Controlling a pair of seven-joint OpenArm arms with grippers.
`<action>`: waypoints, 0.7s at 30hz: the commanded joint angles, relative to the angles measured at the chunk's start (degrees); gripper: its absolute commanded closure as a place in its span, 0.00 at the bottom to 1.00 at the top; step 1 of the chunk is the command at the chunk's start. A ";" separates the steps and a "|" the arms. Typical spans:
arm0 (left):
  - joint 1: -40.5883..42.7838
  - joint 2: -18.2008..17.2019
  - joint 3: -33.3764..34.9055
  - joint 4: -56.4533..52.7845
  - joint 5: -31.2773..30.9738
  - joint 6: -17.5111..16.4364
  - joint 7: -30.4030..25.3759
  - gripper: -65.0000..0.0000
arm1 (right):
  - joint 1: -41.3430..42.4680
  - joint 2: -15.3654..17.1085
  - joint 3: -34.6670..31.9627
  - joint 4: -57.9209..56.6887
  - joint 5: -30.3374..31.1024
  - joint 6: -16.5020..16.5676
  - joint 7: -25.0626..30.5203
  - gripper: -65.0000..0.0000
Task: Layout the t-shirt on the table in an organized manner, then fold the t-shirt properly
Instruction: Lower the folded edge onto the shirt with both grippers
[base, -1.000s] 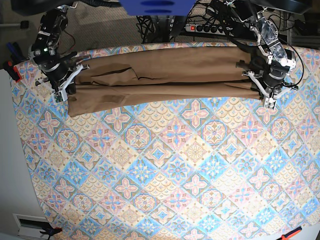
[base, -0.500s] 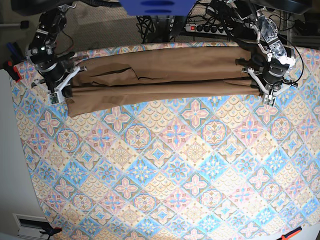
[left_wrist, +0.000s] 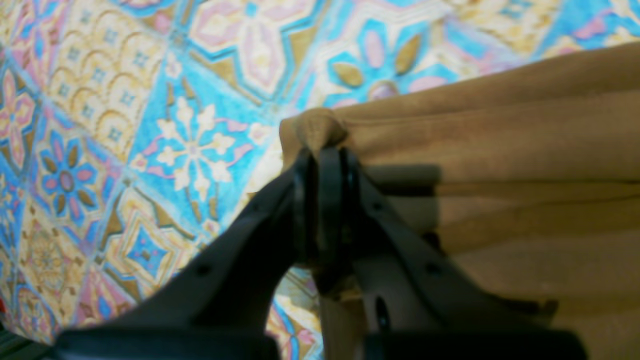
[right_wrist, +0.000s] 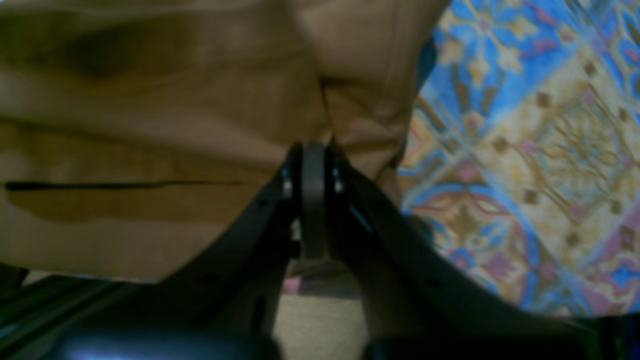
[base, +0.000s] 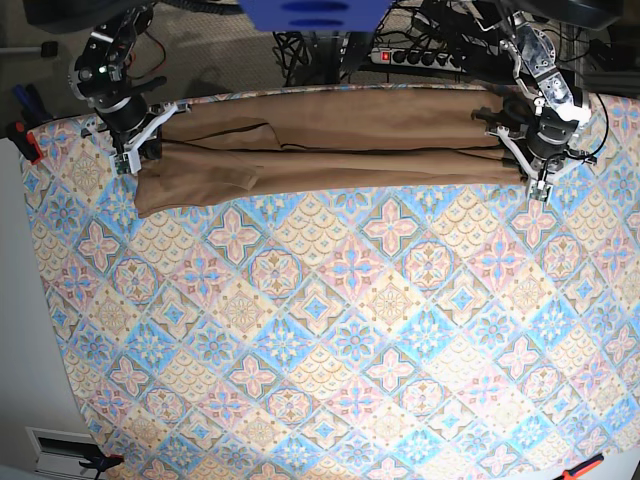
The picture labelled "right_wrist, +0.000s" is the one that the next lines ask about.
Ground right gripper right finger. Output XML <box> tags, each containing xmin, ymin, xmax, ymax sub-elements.
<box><xmin>315</xmin><ymin>143</ymin><xmax>601</xmax><ymax>360</ymax></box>

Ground brown t-shirt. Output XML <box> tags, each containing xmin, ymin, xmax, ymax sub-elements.
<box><xmin>0</xmin><ymin>0</ymin><xmax>450</xmax><ymax>281</ymax></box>

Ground patterned tablecloth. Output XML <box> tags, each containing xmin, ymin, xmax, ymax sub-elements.
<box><xmin>282</xmin><ymin>0</ymin><xmax>640</xmax><ymax>318</ymax></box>

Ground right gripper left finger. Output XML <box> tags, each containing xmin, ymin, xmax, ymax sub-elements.
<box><xmin>46</xmin><ymin>144</ymin><xmax>307</xmax><ymax>360</ymax></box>

